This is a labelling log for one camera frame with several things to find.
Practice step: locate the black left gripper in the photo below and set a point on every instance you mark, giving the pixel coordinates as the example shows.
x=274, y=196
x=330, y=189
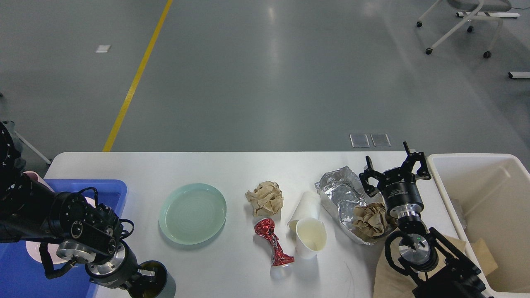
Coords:
x=119, y=271

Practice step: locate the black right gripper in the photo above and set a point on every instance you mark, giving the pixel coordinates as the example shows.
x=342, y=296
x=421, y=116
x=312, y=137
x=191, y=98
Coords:
x=398, y=185

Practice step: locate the dark teal mug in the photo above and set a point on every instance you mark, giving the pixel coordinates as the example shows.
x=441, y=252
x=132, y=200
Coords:
x=164, y=286

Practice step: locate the light green plate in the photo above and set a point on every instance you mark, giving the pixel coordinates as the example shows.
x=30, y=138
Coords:
x=192, y=214

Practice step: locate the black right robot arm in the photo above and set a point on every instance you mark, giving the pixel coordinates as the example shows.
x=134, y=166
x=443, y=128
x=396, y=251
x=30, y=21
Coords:
x=459, y=278

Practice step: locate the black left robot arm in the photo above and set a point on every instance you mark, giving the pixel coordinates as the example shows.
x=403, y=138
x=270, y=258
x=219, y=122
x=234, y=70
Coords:
x=71, y=231

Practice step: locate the right floor outlet cover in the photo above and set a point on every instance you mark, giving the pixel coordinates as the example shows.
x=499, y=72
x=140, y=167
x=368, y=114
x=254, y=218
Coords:
x=380, y=140

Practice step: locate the floor outlet cover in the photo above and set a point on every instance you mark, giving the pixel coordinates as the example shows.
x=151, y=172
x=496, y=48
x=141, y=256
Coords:
x=380, y=140
x=359, y=140

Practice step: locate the crumpled brown paper in foil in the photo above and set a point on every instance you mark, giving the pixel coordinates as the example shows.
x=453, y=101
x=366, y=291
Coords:
x=372, y=220

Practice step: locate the crumpled aluminium foil tray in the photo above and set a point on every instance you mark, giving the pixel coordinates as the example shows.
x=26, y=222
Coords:
x=340, y=192

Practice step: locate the left floor outlet cover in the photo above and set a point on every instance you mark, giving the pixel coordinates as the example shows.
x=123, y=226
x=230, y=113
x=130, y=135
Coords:
x=359, y=140

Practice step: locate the lying white paper cup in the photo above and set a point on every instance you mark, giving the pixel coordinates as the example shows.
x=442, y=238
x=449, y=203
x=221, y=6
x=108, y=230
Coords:
x=308, y=207

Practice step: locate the white plastic bin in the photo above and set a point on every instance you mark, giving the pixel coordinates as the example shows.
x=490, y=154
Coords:
x=487, y=196

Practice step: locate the upright white paper cup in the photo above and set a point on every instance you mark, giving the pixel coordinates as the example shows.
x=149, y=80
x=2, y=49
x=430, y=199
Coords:
x=311, y=237

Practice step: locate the pink plate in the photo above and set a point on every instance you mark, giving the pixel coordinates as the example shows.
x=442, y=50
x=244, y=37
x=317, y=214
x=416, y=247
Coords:
x=33, y=247

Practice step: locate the cardboard piece in bin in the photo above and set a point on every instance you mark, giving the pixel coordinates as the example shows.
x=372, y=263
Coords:
x=484, y=256

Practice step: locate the blue plastic tray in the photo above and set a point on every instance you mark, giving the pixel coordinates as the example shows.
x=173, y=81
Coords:
x=24, y=277

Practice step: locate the crumpled brown paper ball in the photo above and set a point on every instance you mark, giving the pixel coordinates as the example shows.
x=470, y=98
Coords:
x=266, y=199

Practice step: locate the crushed red can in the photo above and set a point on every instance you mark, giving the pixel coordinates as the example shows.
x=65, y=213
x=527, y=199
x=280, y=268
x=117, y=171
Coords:
x=265, y=229

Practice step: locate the pink mug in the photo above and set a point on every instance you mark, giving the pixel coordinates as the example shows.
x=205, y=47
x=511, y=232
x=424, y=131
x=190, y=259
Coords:
x=34, y=176

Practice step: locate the white floor bar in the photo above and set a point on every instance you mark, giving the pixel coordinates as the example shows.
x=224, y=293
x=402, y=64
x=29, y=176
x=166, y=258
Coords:
x=518, y=75

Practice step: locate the white office chair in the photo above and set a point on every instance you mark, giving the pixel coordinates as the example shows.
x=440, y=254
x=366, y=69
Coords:
x=479, y=10

